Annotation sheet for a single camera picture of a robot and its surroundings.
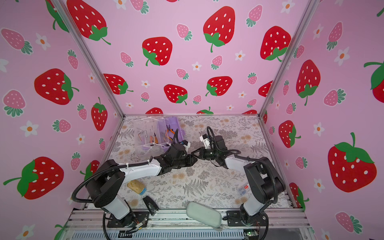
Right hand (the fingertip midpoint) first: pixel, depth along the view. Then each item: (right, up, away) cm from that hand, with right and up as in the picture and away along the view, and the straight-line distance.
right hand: (190, 154), depth 85 cm
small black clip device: (-20, -25, -8) cm, 33 cm away
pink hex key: (-34, +10, +10) cm, 36 cm away
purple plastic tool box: (-26, +11, +19) cm, 34 cm away
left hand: (+5, -3, 0) cm, 5 cm away
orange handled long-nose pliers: (-18, +15, +24) cm, 34 cm away
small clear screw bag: (+30, -20, -3) cm, 36 cm away
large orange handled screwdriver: (-23, +8, +9) cm, 26 cm away
